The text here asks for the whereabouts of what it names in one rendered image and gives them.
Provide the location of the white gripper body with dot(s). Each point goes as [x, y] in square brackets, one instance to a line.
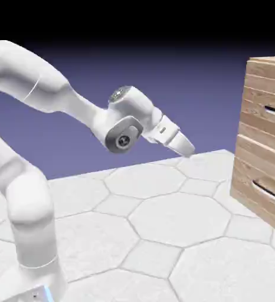
[180, 143]

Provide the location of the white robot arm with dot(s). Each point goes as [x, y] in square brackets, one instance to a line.
[31, 77]

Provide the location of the light wood drawer front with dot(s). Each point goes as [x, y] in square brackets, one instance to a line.
[250, 165]
[258, 106]

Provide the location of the light wood cabinet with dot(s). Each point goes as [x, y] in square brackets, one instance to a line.
[262, 151]

